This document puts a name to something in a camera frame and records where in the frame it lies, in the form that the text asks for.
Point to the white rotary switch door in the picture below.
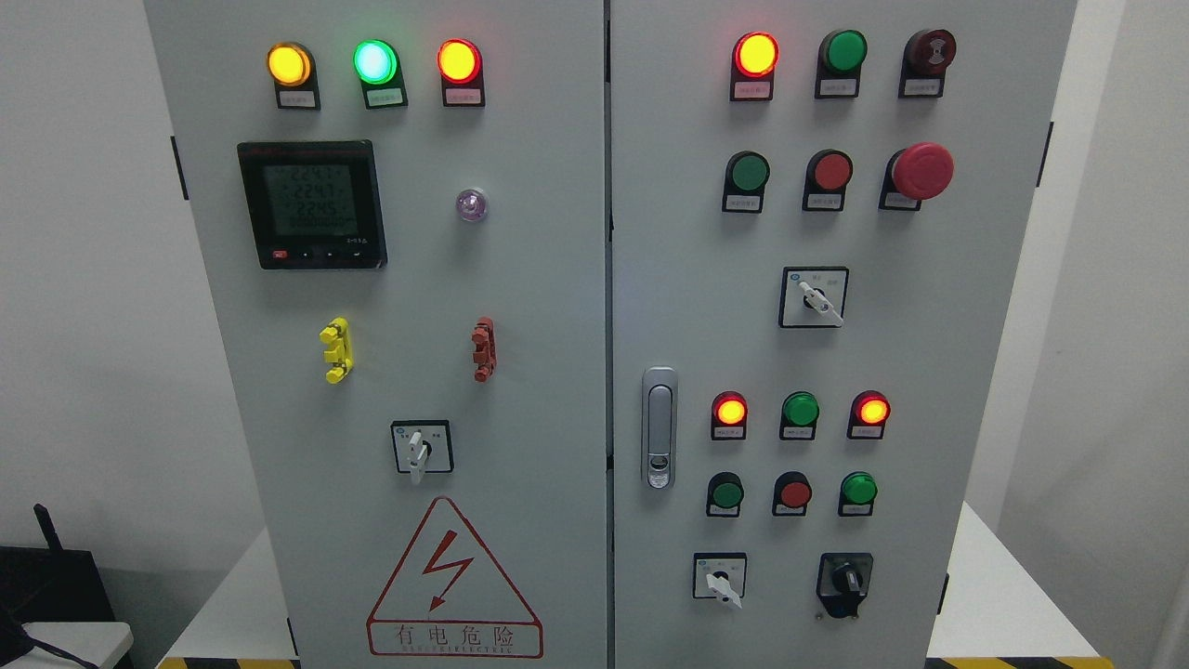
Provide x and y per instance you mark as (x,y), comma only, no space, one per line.
(422,447)

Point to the green lit indicator light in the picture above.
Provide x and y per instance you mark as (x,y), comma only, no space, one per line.
(378,68)

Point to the yellow indicator light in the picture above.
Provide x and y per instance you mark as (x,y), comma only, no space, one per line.
(293,71)

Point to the red terminal clip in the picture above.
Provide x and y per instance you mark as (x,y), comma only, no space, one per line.
(484,353)

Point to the red lit indicator middle left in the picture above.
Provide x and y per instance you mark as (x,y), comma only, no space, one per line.
(729,415)

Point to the small purple lens indicator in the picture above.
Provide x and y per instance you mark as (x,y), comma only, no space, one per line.
(472,205)

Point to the green push button lower left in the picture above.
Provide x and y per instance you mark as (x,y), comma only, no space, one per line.
(724,496)

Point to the green push button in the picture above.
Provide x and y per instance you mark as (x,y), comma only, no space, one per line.
(856,495)
(746,175)
(724,496)

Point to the green indicator middle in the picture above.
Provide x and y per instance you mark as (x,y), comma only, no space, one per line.
(799,416)

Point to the green push button upper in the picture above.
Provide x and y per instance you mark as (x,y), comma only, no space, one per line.
(746,175)

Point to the grey left cabinet door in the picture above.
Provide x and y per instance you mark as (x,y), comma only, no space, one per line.
(529,444)

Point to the grey cabinet door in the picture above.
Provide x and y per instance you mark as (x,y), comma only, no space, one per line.
(529,444)
(698,290)

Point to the red push button lower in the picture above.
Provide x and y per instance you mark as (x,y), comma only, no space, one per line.
(791,495)

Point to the red push button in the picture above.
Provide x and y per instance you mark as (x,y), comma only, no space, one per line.
(826,177)
(791,495)

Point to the yellow terminal clip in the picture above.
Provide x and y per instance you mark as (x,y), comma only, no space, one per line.
(338,350)

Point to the grey right cabinet door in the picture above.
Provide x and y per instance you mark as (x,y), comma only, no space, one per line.
(698,290)

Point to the red lit indicator middle right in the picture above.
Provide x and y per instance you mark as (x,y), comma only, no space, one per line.
(868,416)

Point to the red push button upper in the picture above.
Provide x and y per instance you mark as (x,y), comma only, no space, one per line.
(826,177)

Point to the red triangle warning sticker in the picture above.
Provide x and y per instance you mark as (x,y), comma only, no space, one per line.
(450,597)

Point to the red lit indicator light left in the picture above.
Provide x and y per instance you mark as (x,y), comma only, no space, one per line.
(461,71)

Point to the green push button lower right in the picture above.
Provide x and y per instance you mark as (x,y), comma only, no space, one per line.
(856,495)

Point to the black digital power meter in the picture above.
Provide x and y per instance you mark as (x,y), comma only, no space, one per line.
(314,205)

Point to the red lit indicator top right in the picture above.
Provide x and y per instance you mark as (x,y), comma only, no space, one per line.
(754,62)

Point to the red emergency stop button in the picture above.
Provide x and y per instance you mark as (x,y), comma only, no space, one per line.
(916,174)

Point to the green unlit indicator top right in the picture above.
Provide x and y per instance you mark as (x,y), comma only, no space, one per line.
(839,64)

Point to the dark red buzzer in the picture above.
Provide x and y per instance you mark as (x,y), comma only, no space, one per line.
(927,55)

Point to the white box lower left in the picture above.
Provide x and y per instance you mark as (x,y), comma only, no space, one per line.
(102,643)

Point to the black router with antenna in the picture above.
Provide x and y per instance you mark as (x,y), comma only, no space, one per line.
(52,584)

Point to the silver door lock handle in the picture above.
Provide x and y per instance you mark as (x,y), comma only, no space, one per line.
(659,397)

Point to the white rotary switch upper right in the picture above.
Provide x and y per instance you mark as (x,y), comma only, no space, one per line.
(813,297)

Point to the white rotary switch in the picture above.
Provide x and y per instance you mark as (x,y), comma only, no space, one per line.
(720,576)
(813,297)

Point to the white rotary switch lower right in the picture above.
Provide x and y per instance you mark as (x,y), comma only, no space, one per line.
(720,576)

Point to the black rotary selector switch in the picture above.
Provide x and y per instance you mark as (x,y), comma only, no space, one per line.
(842,582)

